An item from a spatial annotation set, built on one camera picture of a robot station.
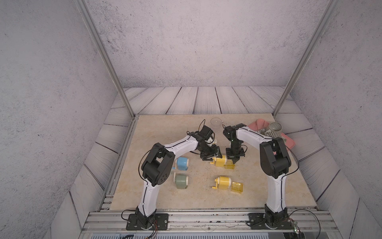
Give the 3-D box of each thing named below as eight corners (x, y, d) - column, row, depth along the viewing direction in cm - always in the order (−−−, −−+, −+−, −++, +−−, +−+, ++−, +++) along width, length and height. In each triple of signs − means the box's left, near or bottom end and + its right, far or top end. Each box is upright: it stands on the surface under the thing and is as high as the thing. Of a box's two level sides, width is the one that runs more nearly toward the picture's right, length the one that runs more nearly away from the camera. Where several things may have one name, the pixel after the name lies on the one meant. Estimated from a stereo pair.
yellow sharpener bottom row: (212, 190, 85) (213, 184, 79) (211, 182, 88) (212, 176, 82) (229, 190, 85) (232, 184, 79) (228, 182, 88) (230, 176, 82)
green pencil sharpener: (174, 188, 85) (172, 183, 79) (175, 178, 89) (174, 172, 83) (188, 188, 85) (187, 183, 79) (188, 178, 89) (187, 172, 83)
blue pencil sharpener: (178, 170, 92) (176, 164, 86) (178, 163, 95) (177, 157, 89) (188, 170, 92) (188, 164, 86) (188, 163, 95) (188, 157, 89)
